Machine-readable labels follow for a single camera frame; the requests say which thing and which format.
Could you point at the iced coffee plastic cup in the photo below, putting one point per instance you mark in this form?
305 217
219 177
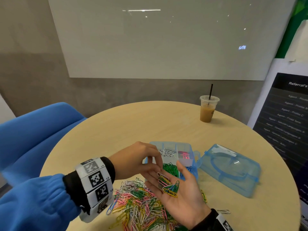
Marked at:
207 113

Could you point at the white paper clip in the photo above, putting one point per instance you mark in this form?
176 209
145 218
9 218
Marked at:
223 211

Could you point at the bunch of green paper clips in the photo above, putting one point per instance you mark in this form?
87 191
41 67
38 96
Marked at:
171 168

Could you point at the handful of assorted paper clips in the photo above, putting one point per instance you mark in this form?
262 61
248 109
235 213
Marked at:
168 185

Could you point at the right wrist marker band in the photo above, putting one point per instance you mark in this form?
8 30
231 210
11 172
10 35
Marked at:
225 223

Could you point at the pile of coloured paper clips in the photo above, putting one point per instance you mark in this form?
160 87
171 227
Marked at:
134 204

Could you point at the standing poster banner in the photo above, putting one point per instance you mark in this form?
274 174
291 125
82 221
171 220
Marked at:
288 117

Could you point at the blue compartment organizer box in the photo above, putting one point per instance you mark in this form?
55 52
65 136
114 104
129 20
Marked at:
156 145

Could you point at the round wooden table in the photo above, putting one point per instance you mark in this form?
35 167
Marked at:
115 127

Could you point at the white wall board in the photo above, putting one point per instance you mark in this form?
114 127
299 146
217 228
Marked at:
168 36

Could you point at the blue upholstered chair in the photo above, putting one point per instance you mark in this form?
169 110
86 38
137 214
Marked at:
29 142

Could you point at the wrist marker band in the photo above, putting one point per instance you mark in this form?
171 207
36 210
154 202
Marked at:
95 182
225 223

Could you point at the bunch of pink paper clips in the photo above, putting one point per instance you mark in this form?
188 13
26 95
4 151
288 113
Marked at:
184 155

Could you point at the person's left hand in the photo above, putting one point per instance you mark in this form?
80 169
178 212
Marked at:
134 158

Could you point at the blue transparent box lid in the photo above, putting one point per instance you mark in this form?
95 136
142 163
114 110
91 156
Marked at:
231 168

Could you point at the person's right hand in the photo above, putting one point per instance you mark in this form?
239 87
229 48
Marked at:
187 204

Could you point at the person's left forearm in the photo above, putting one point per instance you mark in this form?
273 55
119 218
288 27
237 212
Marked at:
33 204

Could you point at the bunch of blue paper clips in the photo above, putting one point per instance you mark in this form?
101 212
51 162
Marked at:
191 170

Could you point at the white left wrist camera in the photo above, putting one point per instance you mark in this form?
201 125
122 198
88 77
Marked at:
94 214

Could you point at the black drinking straw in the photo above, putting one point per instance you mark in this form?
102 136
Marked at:
210 91

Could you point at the left wrist marker band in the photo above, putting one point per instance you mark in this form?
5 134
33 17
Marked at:
95 182

